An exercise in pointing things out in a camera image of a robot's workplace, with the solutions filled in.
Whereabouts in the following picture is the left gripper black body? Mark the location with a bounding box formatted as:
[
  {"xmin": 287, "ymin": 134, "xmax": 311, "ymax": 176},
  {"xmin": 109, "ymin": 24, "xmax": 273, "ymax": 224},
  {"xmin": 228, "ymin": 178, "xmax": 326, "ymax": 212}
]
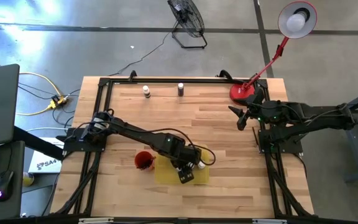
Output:
[{"xmin": 171, "ymin": 147, "xmax": 202, "ymax": 171}]

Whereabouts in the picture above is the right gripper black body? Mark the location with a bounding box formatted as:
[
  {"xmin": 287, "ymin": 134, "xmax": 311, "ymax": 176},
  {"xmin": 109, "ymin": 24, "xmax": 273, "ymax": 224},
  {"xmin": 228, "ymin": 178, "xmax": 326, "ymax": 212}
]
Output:
[{"xmin": 237, "ymin": 88, "xmax": 265, "ymax": 131}]

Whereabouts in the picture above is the red plastic cup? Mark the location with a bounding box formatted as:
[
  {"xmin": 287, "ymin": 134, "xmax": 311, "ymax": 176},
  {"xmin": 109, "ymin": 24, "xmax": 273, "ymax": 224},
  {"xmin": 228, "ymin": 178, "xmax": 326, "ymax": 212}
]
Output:
[{"xmin": 134, "ymin": 151, "xmax": 157, "ymax": 171}]

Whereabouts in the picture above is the red desk lamp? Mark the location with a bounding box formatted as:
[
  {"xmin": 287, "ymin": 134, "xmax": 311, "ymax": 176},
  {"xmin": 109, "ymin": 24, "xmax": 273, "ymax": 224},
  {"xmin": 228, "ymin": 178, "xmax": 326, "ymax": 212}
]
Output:
[{"xmin": 229, "ymin": 1, "xmax": 318, "ymax": 106}]

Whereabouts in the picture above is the yellow translucent plastic bin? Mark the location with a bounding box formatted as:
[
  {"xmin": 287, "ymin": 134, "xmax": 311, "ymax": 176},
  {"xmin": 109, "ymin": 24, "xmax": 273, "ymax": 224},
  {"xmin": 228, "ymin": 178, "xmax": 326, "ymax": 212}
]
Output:
[{"xmin": 154, "ymin": 142, "xmax": 210, "ymax": 185}]

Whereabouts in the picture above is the black floor fan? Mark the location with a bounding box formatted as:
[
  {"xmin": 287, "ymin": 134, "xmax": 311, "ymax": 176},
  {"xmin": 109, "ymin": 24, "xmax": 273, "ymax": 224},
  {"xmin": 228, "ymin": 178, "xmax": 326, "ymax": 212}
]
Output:
[{"xmin": 167, "ymin": 0, "xmax": 208, "ymax": 50}]

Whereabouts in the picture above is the blue-grey metal table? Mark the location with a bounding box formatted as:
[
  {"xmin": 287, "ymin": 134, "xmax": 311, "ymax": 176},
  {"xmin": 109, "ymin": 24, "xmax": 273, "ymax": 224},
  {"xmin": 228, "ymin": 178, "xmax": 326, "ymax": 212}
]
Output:
[{"xmin": 321, "ymin": 83, "xmax": 358, "ymax": 184}]

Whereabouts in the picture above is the yellow power plug block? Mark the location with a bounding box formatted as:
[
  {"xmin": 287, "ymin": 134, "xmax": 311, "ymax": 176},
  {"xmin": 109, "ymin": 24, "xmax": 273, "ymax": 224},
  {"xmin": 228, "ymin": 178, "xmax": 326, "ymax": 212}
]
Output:
[{"xmin": 50, "ymin": 95, "xmax": 70, "ymax": 108}]

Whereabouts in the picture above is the white printed box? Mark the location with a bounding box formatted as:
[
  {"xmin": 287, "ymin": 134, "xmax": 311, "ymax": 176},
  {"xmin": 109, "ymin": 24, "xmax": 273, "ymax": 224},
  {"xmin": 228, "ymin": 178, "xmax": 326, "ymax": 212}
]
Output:
[{"xmin": 27, "ymin": 136, "xmax": 65, "ymax": 174}]

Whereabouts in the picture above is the small yellow container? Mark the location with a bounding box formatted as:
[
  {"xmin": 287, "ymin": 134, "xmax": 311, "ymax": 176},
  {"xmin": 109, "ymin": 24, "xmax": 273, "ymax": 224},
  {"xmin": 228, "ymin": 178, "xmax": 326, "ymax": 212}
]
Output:
[{"xmin": 22, "ymin": 172, "xmax": 35, "ymax": 187}]

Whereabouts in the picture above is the black desk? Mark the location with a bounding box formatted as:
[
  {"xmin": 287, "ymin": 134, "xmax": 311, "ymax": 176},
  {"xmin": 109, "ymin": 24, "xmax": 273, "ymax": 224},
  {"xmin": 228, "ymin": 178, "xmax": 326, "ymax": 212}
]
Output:
[{"xmin": 0, "ymin": 139, "xmax": 26, "ymax": 218}]

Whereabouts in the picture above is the black computer mouse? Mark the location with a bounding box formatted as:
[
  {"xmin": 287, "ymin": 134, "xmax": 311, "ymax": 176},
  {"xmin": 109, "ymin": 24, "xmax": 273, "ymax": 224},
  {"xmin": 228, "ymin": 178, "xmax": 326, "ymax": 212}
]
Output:
[{"xmin": 0, "ymin": 169, "xmax": 15, "ymax": 202}]

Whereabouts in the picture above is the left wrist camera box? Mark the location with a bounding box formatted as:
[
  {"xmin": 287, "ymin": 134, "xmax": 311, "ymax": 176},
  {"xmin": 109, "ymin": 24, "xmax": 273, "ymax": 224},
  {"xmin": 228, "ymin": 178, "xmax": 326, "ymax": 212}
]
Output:
[{"xmin": 178, "ymin": 169, "xmax": 195, "ymax": 184}]

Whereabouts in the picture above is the black left wrist camera cable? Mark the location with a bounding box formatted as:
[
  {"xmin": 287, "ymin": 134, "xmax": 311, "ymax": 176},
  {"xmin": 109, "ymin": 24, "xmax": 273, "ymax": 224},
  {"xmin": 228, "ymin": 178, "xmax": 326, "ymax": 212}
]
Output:
[{"xmin": 141, "ymin": 126, "xmax": 216, "ymax": 166}]

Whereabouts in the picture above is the black lever handle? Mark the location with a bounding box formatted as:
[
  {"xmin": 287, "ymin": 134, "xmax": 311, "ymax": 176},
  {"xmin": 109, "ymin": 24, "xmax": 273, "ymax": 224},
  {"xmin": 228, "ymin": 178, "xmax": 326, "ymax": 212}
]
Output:
[{"xmin": 293, "ymin": 131, "xmax": 310, "ymax": 144}]

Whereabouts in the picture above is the silver metal bracket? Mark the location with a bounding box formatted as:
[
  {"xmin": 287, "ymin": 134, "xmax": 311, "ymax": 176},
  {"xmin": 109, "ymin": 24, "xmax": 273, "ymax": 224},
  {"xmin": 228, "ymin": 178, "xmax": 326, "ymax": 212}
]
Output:
[
  {"xmin": 78, "ymin": 217, "xmax": 114, "ymax": 224},
  {"xmin": 252, "ymin": 218, "xmax": 288, "ymax": 224}
]

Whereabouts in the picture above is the black fan power cable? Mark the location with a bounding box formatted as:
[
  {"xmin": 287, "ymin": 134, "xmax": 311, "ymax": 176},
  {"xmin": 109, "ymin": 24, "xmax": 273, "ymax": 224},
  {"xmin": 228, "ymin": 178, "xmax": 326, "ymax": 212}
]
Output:
[{"xmin": 108, "ymin": 20, "xmax": 178, "ymax": 77}]

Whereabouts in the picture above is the white cable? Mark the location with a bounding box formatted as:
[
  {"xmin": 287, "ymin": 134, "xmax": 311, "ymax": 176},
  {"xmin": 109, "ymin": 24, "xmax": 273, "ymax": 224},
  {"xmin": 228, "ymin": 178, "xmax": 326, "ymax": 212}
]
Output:
[{"xmin": 25, "ymin": 126, "xmax": 71, "ymax": 133}]

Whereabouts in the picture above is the yellow extension cable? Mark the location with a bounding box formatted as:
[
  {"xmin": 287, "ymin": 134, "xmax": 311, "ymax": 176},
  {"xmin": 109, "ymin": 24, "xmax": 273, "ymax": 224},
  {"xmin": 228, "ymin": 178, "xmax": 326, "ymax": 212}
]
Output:
[{"xmin": 0, "ymin": 49, "xmax": 65, "ymax": 116}]

